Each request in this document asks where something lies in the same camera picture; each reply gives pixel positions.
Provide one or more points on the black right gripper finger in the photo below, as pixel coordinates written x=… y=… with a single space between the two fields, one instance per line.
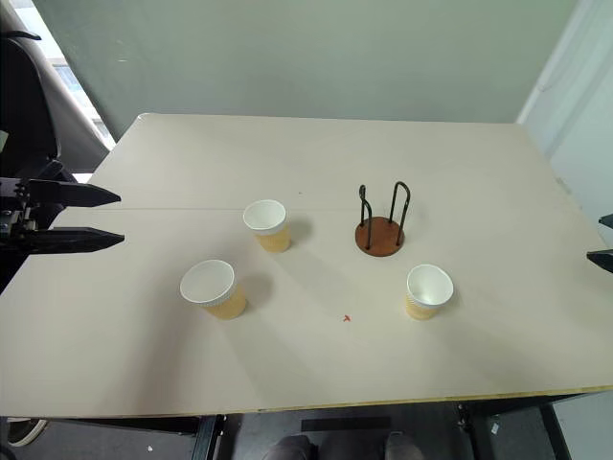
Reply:
x=604 y=259
x=607 y=219

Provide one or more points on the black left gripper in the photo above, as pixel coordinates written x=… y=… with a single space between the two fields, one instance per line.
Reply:
x=14 y=201

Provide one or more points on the paper cup, dented rim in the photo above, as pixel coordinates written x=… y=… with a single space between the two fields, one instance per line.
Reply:
x=426 y=294

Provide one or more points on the paper cup, wide white rim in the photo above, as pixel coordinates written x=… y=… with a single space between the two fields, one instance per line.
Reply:
x=213 y=290

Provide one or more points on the black table leg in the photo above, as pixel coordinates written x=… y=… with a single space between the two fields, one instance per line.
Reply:
x=207 y=438
x=474 y=431

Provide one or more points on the paper cup, narrow white rim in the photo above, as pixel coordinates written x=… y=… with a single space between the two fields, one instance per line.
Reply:
x=268 y=225

